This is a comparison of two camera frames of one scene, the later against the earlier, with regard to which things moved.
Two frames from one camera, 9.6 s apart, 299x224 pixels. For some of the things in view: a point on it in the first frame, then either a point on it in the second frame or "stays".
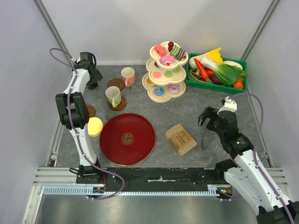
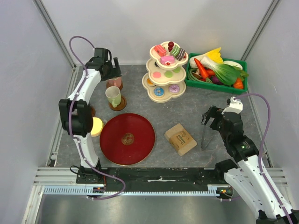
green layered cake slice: (176, 50) stays
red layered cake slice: (160, 50) stays
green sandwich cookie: (177, 70) stays
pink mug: (128, 74) to (117, 81)
